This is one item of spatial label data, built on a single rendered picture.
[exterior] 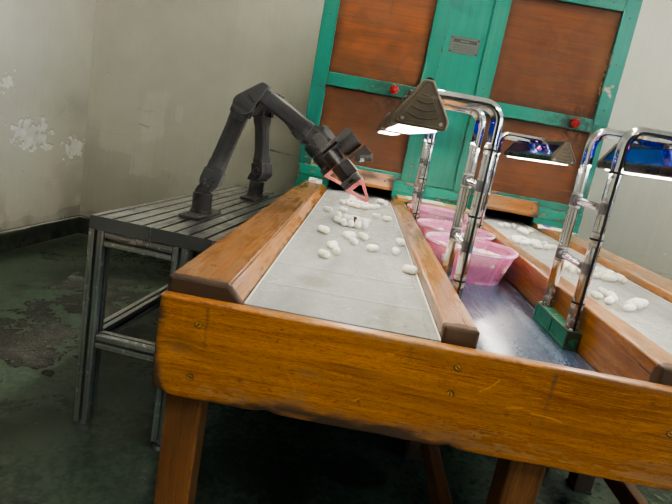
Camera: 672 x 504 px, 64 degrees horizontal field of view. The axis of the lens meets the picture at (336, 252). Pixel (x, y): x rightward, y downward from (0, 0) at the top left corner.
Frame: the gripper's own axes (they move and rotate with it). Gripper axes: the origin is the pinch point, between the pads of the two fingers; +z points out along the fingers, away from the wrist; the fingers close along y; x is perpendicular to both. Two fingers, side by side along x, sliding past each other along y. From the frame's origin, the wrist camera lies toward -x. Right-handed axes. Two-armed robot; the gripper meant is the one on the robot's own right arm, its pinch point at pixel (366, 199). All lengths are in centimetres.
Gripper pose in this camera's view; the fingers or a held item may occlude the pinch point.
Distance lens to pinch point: 178.2
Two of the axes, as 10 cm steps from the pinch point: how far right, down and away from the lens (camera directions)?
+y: 0.5, -2.1, 9.8
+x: -7.8, 6.0, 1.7
